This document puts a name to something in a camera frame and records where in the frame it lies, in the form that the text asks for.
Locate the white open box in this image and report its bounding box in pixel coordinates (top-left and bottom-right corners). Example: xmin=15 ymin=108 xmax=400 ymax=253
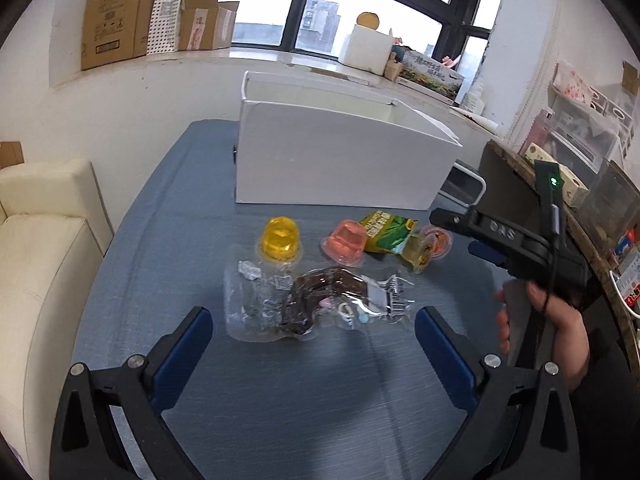
xmin=235 ymin=72 xmax=462 ymax=210

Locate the clear drawer organizer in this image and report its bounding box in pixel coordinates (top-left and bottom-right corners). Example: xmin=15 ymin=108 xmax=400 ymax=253
xmin=520 ymin=87 xmax=634 ymax=186

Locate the white dotted paper bag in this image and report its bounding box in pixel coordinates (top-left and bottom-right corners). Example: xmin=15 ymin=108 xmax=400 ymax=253
xmin=146 ymin=0 xmax=222 ymax=56

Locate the red jelly cup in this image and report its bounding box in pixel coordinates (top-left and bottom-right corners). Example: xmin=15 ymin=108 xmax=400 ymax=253
xmin=421 ymin=226 xmax=452 ymax=260

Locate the cream sofa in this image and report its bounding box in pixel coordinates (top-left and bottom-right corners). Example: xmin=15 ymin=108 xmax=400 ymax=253
xmin=1 ymin=159 xmax=113 ymax=479

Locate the large cardboard box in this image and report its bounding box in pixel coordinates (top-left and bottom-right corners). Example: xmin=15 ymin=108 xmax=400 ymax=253
xmin=81 ymin=0 xmax=154 ymax=70

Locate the round orange object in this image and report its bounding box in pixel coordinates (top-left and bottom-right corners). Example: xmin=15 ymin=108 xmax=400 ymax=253
xmin=356 ymin=12 xmax=380 ymax=30

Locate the black white-rimmed tray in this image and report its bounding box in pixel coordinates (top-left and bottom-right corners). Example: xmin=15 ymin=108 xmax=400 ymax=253
xmin=438 ymin=160 xmax=487 ymax=208

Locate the dark side cabinet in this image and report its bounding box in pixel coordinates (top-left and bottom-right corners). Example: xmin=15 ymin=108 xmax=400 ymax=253
xmin=478 ymin=141 xmax=639 ymax=354

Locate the clear fruit jelly cup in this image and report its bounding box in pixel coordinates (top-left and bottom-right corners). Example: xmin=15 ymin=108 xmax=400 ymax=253
xmin=400 ymin=234 xmax=437 ymax=274

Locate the yellow jelly cup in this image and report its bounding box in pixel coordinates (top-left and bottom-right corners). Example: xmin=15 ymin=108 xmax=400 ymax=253
xmin=256 ymin=216 xmax=303 ymax=266

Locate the beige patterned tissue box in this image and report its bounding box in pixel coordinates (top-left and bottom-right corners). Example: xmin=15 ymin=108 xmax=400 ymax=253
xmin=523 ymin=143 xmax=588 ymax=209

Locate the small open cardboard box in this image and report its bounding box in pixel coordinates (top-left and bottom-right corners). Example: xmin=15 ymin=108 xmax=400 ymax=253
xmin=178 ymin=0 xmax=240 ymax=51

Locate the green snack packet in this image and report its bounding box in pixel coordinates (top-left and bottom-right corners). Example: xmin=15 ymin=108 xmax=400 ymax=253
xmin=359 ymin=210 xmax=418 ymax=255

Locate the printed long carton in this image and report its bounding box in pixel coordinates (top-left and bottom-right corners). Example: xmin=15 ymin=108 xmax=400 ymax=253
xmin=396 ymin=47 xmax=464 ymax=105

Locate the right hand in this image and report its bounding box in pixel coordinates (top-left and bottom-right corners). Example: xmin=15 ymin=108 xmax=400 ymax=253
xmin=526 ymin=282 xmax=590 ymax=392

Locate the clear bag brown snack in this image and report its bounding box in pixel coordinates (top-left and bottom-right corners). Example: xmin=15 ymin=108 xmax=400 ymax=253
xmin=224 ymin=245 xmax=418 ymax=344

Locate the white foam box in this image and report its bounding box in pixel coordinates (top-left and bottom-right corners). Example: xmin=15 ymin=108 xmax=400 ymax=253
xmin=338 ymin=25 xmax=394 ymax=76

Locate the blue table cloth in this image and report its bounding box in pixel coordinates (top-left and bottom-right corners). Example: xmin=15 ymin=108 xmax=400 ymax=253
xmin=71 ymin=119 xmax=511 ymax=480

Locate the pink jelly cup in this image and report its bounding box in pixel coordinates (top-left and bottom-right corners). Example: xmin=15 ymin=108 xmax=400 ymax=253
xmin=320 ymin=219 xmax=368 ymax=266

